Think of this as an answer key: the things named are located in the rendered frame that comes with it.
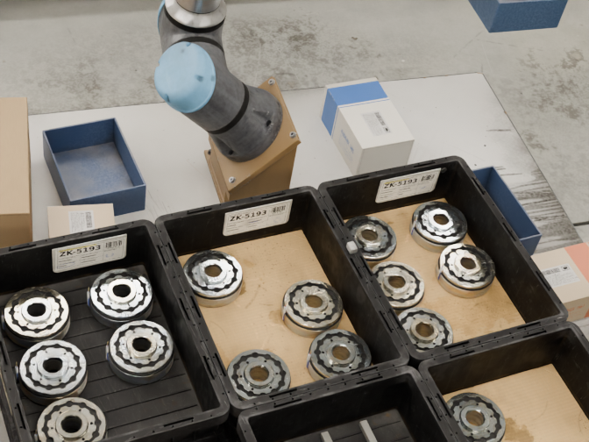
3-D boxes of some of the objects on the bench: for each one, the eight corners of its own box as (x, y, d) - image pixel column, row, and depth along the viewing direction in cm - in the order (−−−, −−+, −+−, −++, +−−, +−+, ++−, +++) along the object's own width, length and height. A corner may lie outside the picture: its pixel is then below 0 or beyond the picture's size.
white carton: (318, 116, 241) (325, 84, 235) (368, 107, 245) (375, 76, 239) (354, 179, 230) (362, 148, 223) (406, 169, 234) (415, 139, 227)
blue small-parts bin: (43, 155, 222) (41, 130, 217) (115, 141, 228) (115, 116, 222) (70, 226, 211) (69, 201, 206) (145, 210, 216) (146, 185, 211)
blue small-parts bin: (422, 202, 228) (430, 178, 223) (485, 188, 233) (493, 164, 228) (468, 274, 216) (478, 250, 211) (532, 257, 221) (542, 234, 216)
